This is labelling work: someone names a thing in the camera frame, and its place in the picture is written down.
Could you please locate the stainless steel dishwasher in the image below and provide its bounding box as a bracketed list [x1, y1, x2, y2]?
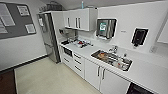
[126, 82, 155, 94]

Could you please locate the grey white dish cloth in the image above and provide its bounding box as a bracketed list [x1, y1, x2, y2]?
[84, 40, 93, 46]

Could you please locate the stainless steel sink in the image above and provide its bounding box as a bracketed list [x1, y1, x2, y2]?
[90, 48, 134, 72]

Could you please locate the white drawer unit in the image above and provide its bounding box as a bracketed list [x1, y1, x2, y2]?
[61, 51, 86, 80]

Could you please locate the steel paper towel dispenser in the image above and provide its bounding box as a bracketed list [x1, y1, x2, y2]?
[95, 17, 118, 41]

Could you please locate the chrome faucet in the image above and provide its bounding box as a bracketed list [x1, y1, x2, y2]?
[108, 45, 120, 55]

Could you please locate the stainless steel refrigerator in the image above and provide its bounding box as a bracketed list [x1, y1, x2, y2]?
[37, 12, 63, 65]

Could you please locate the white sink base cabinet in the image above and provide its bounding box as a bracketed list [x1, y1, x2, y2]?
[83, 57, 131, 94]

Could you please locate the small chrome sink knob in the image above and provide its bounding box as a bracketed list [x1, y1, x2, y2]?
[122, 52, 128, 59]

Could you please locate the teal bottle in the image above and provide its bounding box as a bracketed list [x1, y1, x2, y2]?
[80, 0, 86, 10]

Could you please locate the white paper sheet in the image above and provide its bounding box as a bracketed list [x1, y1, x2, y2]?
[38, 16, 45, 29]

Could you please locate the black soap dispenser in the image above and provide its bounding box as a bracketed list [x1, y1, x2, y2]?
[130, 27, 150, 49]

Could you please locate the white notice paper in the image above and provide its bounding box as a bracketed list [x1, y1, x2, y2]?
[16, 4, 31, 17]
[24, 22, 37, 35]
[0, 19, 9, 35]
[0, 2, 16, 27]

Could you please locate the wire basket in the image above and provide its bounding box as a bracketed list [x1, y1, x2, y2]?
[46, 1, 63, 13]

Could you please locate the white wall outlet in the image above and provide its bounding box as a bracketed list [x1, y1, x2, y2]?
[149, 45, 158, 54]

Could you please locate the grey wall bulletin board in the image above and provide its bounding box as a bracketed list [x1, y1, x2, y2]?
[0, 2, 37, 41]

